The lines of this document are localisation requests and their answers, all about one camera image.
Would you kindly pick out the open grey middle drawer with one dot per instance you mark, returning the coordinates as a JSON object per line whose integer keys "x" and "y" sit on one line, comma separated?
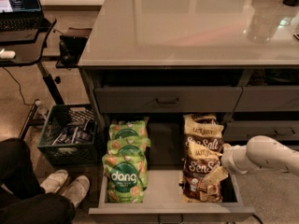
{"x": 163, "y": 201}

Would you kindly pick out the black plastic crate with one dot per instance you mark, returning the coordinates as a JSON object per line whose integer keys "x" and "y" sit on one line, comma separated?
{"x": 69, "y": 136}

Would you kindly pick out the person's black trouser legs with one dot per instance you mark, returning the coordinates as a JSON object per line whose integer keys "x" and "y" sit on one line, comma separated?
{"x": 28, "y": 202}

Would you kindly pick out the black laptop stand table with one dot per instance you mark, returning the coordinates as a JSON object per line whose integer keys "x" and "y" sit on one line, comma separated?
{"x": 32, "y": 53}

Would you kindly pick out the left white shoe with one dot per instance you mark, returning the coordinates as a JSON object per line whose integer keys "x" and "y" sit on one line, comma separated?
{"x": 55, "y": 182}

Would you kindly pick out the white computer mouse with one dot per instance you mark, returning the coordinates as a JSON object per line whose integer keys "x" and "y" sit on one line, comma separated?
{"x": 7, "y": 54}

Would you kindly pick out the middle green dang bag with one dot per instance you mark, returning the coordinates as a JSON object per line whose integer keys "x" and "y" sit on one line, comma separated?
{"x": 133, "y": 145}

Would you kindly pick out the grey counter cabinet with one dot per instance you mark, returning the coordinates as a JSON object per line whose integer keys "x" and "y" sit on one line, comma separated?
{"x": 190, "y": 43}

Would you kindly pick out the right white shoe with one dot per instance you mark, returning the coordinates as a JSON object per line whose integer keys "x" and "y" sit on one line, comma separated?
{"x": 77, "y": 190}

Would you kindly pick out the rear brown chip bag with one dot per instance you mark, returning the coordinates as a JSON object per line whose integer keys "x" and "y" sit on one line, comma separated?
{"x": 201, "y": 118}

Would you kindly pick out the white shoe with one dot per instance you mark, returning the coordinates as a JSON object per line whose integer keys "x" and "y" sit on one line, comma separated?
{"x": 55, "y": 182}
{"x": 77, "y": 190}

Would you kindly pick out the front green dang bag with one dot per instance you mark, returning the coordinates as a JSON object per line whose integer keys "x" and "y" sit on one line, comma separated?
{"x": 127, "y": 177}

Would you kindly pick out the right grey drawers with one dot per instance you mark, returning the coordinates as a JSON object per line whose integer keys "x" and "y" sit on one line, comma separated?
{"x": 271, "y": 110}

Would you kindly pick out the open laptop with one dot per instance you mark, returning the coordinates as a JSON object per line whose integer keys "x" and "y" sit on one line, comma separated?
{"x": 20, "y": 20}

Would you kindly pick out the black device on floor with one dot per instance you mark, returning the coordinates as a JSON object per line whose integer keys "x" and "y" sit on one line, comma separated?
{"x": 71, "y": 45}

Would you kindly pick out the green dang bag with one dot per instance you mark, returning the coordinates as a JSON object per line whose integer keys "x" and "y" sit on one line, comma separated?
{"x": 133, "y": 145}
{"x": 127, "y": 177}
{"x": 122, "y": 129}

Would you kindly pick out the grey top drawer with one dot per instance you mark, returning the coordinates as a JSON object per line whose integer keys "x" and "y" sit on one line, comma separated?
{"x": 166, "y": 99}

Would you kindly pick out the rear green dang bag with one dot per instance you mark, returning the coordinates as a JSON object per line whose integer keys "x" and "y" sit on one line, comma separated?
{"x": 122, "y": 129}

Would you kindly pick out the brown sea salt bag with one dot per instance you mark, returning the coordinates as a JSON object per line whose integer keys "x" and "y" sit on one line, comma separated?
{"x": 205, "y": 134}
{"x": 198, "y": 163}

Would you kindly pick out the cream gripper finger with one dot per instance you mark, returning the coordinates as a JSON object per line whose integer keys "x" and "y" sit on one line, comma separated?
{"x": 217, "y": 174}

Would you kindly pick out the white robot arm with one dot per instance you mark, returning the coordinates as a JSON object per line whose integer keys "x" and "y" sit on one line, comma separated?
{"x": 260, "y": 153}

